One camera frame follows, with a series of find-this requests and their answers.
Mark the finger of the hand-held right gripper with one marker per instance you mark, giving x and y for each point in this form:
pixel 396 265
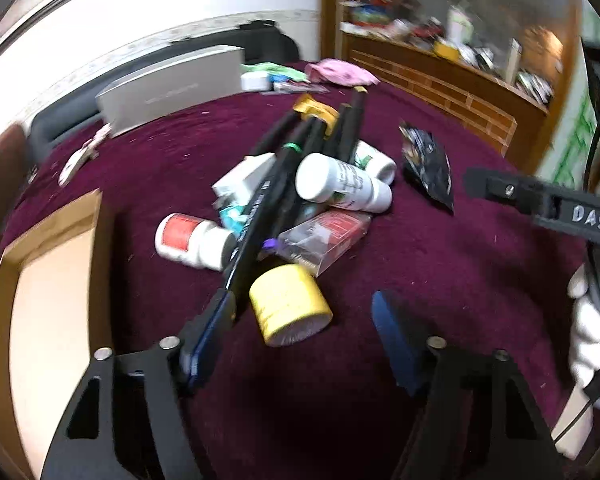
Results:
pixel 520 192

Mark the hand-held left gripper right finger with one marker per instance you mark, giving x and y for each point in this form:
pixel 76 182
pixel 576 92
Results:
pixel 397 345

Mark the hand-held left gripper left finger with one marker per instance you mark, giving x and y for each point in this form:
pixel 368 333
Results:
pixel 207 340

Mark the yellow round jar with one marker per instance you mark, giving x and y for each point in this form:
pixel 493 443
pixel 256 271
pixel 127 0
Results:
pixel 287 300

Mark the black snack packet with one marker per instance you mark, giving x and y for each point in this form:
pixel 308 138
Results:
pixel 427 165

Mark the white bottle red label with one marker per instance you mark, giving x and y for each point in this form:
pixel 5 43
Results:
pixel 185 240

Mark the clear plastic box red card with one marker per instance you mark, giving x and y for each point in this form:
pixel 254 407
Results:
pixel 330 235

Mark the white bottle green label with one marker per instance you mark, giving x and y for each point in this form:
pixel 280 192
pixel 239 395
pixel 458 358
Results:
pixel 335 180
pixel 377 162

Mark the black marker green cap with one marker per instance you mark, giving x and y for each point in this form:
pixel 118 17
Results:
pixel 260 200

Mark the cardboard box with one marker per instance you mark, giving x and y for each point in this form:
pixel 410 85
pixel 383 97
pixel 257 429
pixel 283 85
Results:
pixel 50 310

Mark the black marker purple cap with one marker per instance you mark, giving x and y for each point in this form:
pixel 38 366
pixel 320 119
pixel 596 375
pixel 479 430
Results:
pixel 287 200

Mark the white teal small box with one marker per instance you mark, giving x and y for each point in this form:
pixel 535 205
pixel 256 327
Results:
pixel 240 177

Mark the black marker olive cap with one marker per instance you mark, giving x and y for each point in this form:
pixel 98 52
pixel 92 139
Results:
pixel 352 120

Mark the yellow packet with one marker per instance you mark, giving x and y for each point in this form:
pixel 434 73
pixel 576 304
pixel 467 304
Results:
pixel 312 107

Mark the person's right hand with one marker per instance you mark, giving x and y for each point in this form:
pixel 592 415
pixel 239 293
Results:
pixel 587 330

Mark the wooden brick-pattern counter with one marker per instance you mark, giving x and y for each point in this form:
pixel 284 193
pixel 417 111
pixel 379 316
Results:
pixel 445 95

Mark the pile of counter clutter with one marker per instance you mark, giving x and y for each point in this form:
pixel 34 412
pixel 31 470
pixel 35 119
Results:
pixel 430 30

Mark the pink cloth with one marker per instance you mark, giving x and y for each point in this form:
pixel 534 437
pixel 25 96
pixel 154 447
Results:
pixel 342 71

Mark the grey rectangular box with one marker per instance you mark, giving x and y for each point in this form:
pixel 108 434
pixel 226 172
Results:
pixel 170 85

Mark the black leather sofa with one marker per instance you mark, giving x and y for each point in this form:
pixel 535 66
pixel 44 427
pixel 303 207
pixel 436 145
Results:
pixel 60 120

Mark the green cloth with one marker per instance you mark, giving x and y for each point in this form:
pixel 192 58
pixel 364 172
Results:
pixel 275 69

